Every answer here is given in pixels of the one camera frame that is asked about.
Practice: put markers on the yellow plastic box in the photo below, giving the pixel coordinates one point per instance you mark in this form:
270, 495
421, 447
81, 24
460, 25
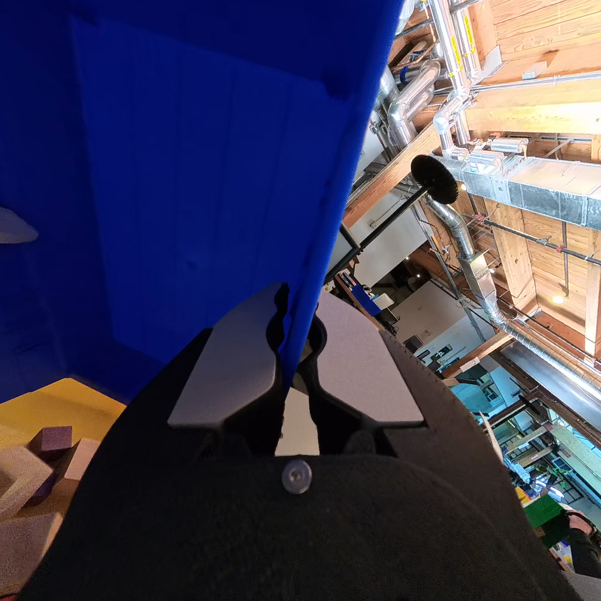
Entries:
56, 404

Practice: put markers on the blue plastic box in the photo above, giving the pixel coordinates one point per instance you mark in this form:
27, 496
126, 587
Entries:
188, 164

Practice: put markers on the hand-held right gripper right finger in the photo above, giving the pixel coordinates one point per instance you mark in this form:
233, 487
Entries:
366, 371

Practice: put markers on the black-framed whiteboard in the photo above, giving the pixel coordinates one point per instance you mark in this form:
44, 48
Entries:
345, 249

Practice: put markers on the silver spiral duct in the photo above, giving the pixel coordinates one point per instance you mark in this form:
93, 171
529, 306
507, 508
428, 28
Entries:
474, 277

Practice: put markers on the silver insulated pipes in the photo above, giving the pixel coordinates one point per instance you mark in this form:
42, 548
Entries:
450, 56

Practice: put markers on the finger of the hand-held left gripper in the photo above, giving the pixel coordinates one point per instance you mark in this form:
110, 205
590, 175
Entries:
11, 230

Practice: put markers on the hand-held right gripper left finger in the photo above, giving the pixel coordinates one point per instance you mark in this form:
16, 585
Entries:
230, 366

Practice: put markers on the green box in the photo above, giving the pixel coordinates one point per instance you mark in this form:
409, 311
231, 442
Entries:
544, 519

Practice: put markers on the blue storage bin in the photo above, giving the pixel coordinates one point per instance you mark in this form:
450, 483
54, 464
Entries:
366, 300

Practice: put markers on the round silver elbow duct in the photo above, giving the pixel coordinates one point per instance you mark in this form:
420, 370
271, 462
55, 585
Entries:
408, 103

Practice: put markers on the rectangular silver air duct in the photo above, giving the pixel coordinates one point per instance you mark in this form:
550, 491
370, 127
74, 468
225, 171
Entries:
530, 188

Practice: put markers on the black round-head pole stand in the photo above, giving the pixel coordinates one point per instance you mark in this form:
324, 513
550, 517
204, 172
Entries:
434, 178

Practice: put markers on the pile of wooden cubes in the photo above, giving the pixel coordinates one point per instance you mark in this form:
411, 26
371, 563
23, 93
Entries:
23, 469

